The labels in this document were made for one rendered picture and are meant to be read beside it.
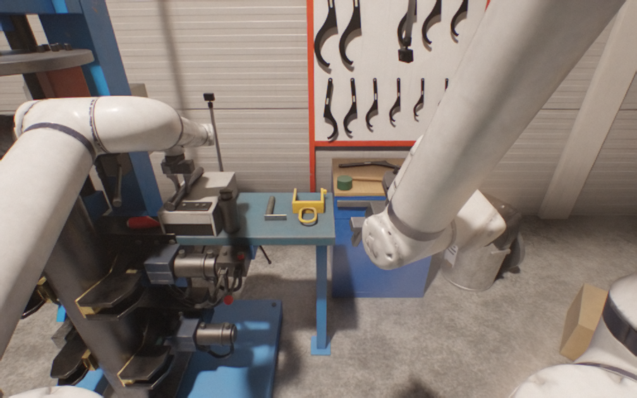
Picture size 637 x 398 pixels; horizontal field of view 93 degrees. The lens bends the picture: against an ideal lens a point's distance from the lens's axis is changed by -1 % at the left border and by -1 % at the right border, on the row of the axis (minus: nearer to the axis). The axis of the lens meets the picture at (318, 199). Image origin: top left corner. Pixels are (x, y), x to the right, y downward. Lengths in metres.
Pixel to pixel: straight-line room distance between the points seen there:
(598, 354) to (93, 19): 1.69
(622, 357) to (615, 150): 3.88
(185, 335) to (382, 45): 2.52
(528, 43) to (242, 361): 2.05
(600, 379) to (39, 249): 0.69
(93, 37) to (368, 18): 2.01
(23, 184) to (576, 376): 0.73
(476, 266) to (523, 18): 2.45
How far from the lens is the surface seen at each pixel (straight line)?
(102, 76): 1.60
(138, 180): 1.72
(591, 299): 2.79
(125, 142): 0.75
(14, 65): 1.08
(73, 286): 1.53
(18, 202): 0.62
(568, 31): 0.31
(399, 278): 2.49
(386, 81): 2.98
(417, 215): 0.42
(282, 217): 1.49
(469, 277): 2.76
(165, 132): 0.77
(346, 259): 2.30
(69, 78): 1.37
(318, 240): 1.39
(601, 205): 4.62
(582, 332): 2.59
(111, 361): 1.84
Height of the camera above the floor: 1.89
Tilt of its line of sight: 30 degrees down
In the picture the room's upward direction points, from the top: straight up
